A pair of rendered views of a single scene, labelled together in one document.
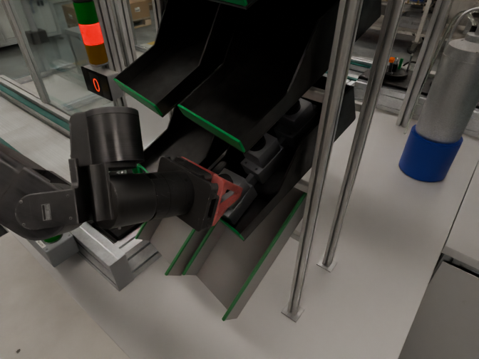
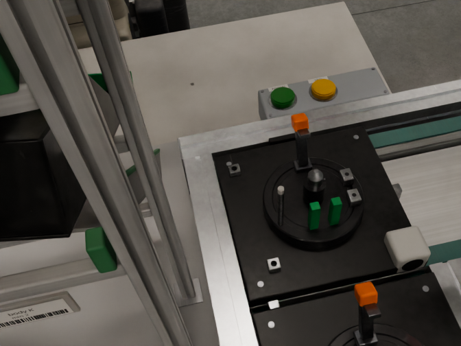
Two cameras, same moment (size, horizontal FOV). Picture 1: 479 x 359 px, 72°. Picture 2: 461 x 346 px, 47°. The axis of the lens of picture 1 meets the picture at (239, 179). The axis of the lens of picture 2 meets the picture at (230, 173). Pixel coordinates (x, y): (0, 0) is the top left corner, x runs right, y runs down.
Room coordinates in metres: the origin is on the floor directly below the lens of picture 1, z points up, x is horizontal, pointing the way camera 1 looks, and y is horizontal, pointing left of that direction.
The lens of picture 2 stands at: (0.90, -0.05, 1.62)
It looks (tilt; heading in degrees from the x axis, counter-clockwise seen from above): 54 degrees down; 135
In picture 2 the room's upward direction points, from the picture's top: 7 degrees counter-clockwise
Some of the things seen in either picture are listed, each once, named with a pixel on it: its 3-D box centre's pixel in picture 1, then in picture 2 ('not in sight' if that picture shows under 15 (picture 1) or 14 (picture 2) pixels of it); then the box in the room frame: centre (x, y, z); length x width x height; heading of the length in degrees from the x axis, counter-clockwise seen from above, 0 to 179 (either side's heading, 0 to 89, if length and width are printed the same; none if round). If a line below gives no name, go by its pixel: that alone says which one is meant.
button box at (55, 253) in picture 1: (43, 231); (322, 103); (0.59, 0.51, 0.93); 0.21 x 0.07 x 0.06; 51
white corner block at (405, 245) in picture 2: not in sight; (405, 250); (0.84, 0.33, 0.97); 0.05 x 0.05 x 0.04; 51
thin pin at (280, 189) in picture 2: not in sight; (280, 206); (0.69, 0.25, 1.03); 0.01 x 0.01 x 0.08
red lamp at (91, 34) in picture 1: (91, 33); not in sight; (0.91, 0.39, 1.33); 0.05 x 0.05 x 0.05
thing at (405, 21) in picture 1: (422, 21); not in sight; (5.21, -2.67, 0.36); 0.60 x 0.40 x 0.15; 52
